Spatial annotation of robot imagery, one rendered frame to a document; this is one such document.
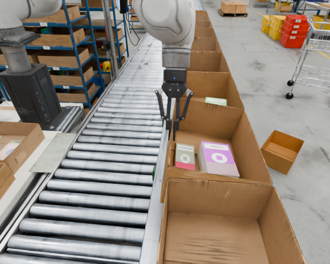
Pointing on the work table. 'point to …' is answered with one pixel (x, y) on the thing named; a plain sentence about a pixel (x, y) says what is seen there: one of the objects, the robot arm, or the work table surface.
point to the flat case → (7, 150)
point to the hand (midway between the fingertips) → (172, 130)
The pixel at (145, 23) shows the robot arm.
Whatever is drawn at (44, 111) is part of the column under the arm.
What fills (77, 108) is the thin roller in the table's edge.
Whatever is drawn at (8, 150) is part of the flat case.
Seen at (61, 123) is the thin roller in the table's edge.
